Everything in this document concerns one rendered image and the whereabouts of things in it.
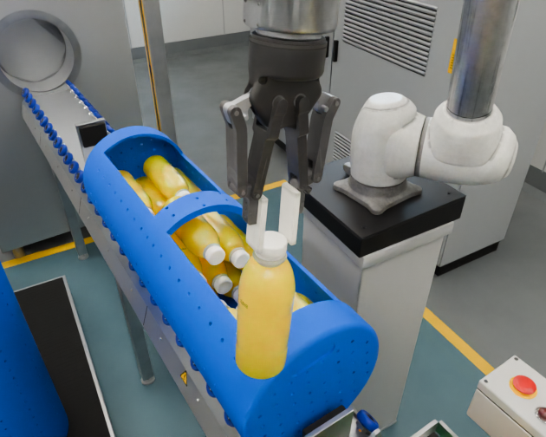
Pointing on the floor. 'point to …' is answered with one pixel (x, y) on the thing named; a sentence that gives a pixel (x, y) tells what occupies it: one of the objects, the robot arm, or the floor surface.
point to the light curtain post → (158, 66)
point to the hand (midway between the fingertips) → (273, 218)
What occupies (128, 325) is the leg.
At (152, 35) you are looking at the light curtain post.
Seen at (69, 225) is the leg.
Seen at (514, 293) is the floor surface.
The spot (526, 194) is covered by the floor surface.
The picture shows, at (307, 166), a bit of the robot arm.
